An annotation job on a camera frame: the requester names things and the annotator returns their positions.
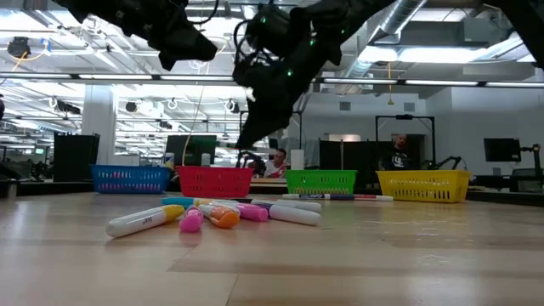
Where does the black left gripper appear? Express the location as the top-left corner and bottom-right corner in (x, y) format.
(122, 0), (218, 71)

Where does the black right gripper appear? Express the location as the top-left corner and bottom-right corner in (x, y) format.
(233, 8), (343, 150)

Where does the thin blue Expo marker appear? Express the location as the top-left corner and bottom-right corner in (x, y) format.
(282, 193), (356, 201)

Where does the thin red Expo marker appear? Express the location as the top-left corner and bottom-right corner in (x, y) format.
(352, 194), (394, 202)

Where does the black monitor on arm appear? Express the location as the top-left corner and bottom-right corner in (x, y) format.
(483, 138), (523, 163)

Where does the person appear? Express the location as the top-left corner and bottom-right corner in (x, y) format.
(382, 133), (413, 171)
(263, 147), (292, 179)

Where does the green plastic basket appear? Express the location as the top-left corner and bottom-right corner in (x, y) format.
(283, 169), (359, 196)

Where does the black desk monitor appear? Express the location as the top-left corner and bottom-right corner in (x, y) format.
(164, 134), (218, 167)

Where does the red plastic basket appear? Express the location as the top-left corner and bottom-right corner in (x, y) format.
(176, 166), (254, 199)

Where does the black partition panel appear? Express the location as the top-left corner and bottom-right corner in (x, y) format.
(318, 139), (426, 188)

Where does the mini marker pink cap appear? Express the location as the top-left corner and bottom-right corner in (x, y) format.
(178, 207), (205, 233)
(212, 200), (269, 223)

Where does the mini marker purple cap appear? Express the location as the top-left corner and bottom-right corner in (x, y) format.
(253, 200), (322, 227)

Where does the mini marker yellow cap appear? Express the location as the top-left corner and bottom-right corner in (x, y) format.
(105, 204), (186, 239)
(193, 198), (239, 207)

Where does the mini marker orange cap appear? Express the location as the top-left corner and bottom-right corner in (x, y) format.
(198, 203), (241, 230)

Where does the white column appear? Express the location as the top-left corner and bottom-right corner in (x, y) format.
(81, 84), (117, 167)

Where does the thin marker light blue cap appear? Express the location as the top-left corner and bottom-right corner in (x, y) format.
(161, 196), (197, 209)

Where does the blue plastic basket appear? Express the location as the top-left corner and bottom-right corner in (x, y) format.
(90, 164), (172, 196)

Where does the black cabinet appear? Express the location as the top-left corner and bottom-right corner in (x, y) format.
(53, 133), (101, 183)

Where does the yellow plastic basket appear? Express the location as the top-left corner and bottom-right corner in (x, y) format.
(376, 169), (471, 204)

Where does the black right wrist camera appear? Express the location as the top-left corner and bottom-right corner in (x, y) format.
(245, 4), (294, 48)

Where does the yellow hanging cable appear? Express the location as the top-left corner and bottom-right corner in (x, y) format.
(181, 70), (210, 167)

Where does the silver spiral air duct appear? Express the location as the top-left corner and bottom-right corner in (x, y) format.
(352, 0), (428, 82)

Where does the black camera orange cable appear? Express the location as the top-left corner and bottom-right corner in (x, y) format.
(6, 36), (33, 60)

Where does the grey rectangular duct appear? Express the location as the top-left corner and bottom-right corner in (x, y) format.
(462, 16), (511, 43)

